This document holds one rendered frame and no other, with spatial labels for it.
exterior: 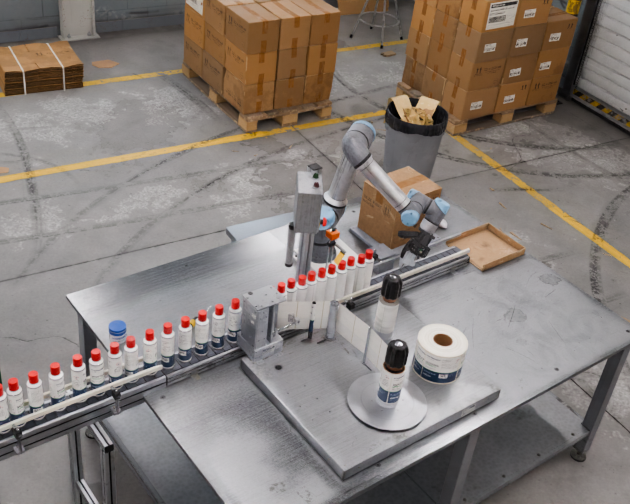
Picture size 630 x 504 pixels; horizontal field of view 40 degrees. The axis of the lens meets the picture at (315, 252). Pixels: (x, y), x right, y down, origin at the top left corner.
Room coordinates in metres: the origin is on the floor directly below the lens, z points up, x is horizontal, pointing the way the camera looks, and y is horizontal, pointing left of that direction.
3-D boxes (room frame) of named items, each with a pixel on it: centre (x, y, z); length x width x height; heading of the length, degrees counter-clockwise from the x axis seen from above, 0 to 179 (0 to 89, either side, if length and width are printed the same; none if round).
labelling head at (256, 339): (2.64, 0.18, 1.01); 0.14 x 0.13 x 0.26; 131
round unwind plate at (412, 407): (2.42, -0.34, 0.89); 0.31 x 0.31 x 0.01
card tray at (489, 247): (3.64, -0.84, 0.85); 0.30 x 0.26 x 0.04; 131
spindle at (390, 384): (2.42, -0.34, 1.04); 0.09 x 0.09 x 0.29
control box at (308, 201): (2.98, 0.05, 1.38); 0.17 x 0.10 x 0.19; 6
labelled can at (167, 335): (2.48, 0.51, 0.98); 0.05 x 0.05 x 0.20
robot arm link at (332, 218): (3.35, -0.02, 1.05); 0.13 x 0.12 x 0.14; 165
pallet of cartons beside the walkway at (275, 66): (6.85, 0.68, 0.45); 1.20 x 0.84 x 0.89; 36
